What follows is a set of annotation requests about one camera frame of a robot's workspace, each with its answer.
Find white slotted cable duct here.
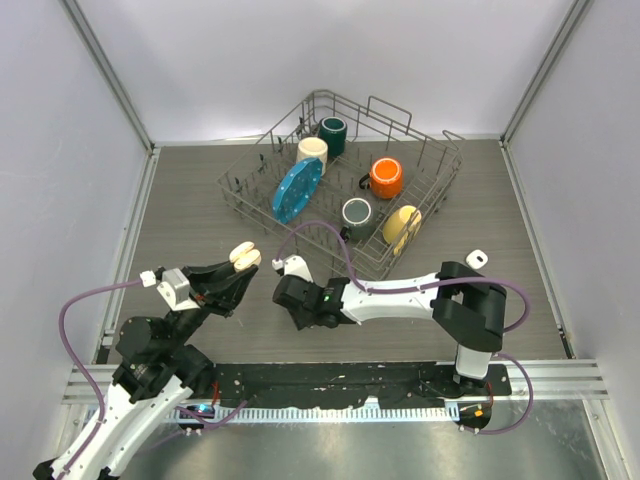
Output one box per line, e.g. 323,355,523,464
84,397,461,424

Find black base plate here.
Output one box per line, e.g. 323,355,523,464
216,362,512,410

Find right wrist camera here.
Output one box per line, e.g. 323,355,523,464
271,255,314,283

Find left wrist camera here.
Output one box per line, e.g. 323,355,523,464
139,268,198,312

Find white earbud case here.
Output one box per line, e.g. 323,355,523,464
465,249,488,270

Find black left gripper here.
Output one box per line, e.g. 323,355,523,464
163,255,257,354

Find aluminium frame post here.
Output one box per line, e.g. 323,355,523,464
59,0,155,153
499,0,596,149

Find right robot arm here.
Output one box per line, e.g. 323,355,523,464
272,255,507,395

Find left aluminium frame post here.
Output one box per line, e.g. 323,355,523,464
59,0,155,153

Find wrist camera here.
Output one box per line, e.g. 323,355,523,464
139,268,198,312
271,255,314,283

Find yellow mug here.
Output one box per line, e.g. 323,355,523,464
382,205,422,256

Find beige earbud charging case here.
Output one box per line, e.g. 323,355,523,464
229,241,262,272

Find grey wire dish rack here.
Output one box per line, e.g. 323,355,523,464
218,89,466,280

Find cream ribbed mug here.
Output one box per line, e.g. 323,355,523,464
296,136,328,174

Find right aluminium frame post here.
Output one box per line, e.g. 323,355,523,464
499,0,596,149

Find grey mug black handle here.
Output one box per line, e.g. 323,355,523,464
340,197,375,242

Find orange mug black handle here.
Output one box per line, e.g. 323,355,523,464
358,157,404,200

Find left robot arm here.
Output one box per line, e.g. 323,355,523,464
33,261,258,479

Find blue polka dot plate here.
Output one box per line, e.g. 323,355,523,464
272,157,323,224

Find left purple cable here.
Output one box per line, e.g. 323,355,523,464
58,279,251,480

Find dark teal mug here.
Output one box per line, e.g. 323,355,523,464
318,116,347,158

